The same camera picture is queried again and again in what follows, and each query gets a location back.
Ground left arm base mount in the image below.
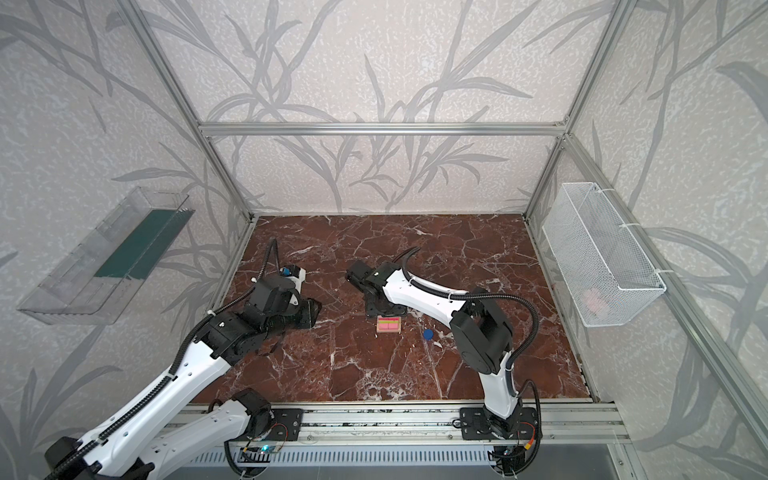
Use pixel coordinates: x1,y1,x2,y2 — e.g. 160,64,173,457
259,408,304,442

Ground aluminium frame crossbar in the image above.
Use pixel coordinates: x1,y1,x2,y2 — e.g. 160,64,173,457
199,122,565,137

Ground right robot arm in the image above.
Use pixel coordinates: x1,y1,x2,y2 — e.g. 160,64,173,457
346,261,540,421

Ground white wire basket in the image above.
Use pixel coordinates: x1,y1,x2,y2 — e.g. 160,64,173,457
542,182,666,328

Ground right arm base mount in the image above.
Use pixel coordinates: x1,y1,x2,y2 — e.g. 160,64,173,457
451,406,541,443

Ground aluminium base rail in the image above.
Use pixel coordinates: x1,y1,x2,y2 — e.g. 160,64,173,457
124,400,631,448

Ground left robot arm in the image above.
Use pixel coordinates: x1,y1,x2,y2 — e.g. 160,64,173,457
45,265,322,479

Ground pink item in basket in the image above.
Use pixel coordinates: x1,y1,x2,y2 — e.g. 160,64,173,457
582,288,610,318

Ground clear plastic wall tray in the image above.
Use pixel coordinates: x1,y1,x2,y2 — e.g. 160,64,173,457
17,187,195,325

